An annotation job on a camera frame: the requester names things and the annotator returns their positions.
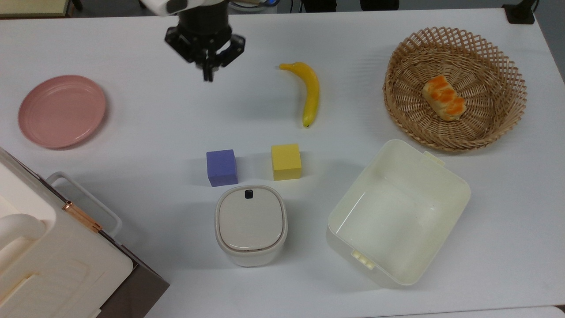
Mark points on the woven wicker basket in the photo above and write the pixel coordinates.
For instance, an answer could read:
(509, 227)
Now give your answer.
(406, 110)

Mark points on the blue rimmed round object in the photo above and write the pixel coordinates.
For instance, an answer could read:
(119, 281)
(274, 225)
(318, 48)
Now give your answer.
(254, 5)

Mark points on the black camera stand base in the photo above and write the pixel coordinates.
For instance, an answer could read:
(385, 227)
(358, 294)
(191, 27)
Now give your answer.
(521, 12)

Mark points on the dark wood drawer cabinet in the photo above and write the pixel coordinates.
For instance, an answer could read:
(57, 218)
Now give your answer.
(141, 291)

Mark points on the orange glazed bread loaf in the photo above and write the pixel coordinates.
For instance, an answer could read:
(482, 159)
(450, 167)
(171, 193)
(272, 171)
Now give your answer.
(443, 98)

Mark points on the light wooden desk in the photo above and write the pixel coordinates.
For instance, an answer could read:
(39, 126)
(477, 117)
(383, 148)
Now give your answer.
(31, 6)

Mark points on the purple cube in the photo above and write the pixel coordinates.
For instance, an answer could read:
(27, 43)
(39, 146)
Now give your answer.
(221, 168)

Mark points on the yellow toy banana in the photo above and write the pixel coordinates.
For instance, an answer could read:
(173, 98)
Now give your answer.
(312, 92)

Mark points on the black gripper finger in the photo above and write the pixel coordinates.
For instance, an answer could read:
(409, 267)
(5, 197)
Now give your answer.
(185, 46)
(229, 53)

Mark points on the black chair foot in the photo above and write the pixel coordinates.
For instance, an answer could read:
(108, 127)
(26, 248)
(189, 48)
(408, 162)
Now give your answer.
(318, 4)
(379, 4)

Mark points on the small cream lidded trash can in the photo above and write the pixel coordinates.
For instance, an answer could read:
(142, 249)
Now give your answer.
(250, 221)

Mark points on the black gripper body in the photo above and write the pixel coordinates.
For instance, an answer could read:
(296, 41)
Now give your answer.
(205, 31)

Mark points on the pink round plate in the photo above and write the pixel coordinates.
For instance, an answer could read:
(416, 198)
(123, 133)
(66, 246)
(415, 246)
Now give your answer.
(62, 111)

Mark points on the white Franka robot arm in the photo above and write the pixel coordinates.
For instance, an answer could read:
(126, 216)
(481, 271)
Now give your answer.
(159, 5)

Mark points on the cream rectangular plastic bin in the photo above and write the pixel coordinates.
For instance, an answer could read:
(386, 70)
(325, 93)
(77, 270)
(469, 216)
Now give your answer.
(397, 221)

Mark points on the yellow cube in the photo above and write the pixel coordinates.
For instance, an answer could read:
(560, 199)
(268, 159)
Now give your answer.
(286, 162)

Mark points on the orange latch strip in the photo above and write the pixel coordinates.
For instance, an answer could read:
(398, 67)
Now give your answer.
(81, 216)

